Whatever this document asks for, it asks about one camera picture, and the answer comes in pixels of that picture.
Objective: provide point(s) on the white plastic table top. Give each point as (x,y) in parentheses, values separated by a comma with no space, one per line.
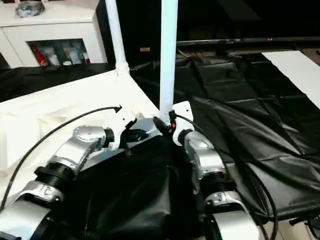
(62,105)

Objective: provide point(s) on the white plastic table leg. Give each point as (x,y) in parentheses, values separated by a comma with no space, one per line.
(117,32)
(168,50)

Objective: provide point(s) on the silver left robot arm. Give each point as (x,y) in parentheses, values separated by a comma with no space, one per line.
(70,155)

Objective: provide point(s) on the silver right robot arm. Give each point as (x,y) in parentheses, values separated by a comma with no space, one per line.
(207,160)

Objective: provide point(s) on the black work mat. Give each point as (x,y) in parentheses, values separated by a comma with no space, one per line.
(237,112)

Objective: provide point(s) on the small yellow label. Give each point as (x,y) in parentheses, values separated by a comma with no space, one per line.
(145,49)

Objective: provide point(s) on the white jar behind glass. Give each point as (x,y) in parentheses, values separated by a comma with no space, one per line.
(86,57)

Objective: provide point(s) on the white bottle behind glass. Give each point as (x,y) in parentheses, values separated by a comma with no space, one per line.
(53,59)

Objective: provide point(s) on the long black bar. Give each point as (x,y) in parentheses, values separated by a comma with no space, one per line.
(250,40)

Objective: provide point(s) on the red packet behind glass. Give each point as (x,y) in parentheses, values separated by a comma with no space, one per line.
(40,56)

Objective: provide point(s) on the white glass-door cabinet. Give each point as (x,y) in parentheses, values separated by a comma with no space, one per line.
(50,30)

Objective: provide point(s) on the flat white sheet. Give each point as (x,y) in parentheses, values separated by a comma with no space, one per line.
(295,72)

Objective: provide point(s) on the patterned bowl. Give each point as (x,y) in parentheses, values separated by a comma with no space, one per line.
(30,9)

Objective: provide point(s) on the black tripod leg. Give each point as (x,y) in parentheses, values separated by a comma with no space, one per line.
(305,221)

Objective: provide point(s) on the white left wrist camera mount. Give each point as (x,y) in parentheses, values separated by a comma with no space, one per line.
(120,130)

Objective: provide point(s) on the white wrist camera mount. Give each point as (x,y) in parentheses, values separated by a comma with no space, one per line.
(120,130)
(183,117)

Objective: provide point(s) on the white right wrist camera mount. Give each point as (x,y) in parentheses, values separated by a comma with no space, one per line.
(183,117)

